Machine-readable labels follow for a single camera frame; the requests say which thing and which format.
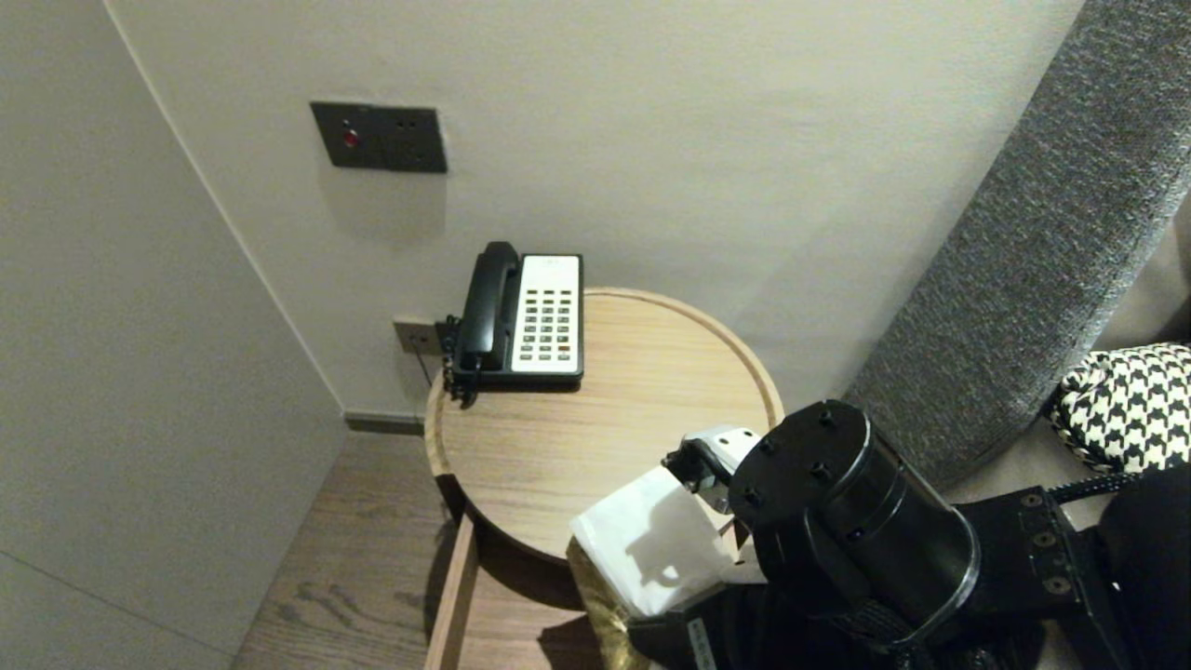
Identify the grey wall socket plate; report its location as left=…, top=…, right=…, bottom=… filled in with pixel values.
left=394, top=319, right=443, bottom=357

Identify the dark wall switch panel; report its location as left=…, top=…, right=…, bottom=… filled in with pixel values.
left=311, top=101, right=448, bottom=174

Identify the white black telephone base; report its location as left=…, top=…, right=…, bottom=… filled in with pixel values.
left=453, top=253, right=584, bottom=390

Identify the black telephone handset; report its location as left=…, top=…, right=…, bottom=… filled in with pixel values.
left=456, top=242, right=520, bottom=373

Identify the grey fabric headboard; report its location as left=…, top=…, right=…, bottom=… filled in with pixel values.
left=842, top=0, right=1191, bottom=494

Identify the black braided cable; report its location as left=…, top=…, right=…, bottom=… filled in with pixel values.
left=1051, top=470, right=1141, bottom=503

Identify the white gold tissue pack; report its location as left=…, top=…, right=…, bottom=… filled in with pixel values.
left=568, top=465, right=738, bottom=670

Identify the black white houndstooth pillow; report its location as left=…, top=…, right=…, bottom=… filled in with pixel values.
left=1051, top=342, right=1191, bottom=476

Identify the curved wooden nightstand drawer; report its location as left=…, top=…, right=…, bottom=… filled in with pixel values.
left=423, top=516, right=634, bottom=670

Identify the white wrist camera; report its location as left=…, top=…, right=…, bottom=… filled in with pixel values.
left=662, top=426, right=759, bottom=513

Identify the black coiled phone cord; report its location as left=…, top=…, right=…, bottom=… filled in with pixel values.
left=437, top=316, right=480, bottom=409

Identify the round wooden nightstand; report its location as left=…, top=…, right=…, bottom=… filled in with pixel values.
left=423, top=288, right=785, bottom=569

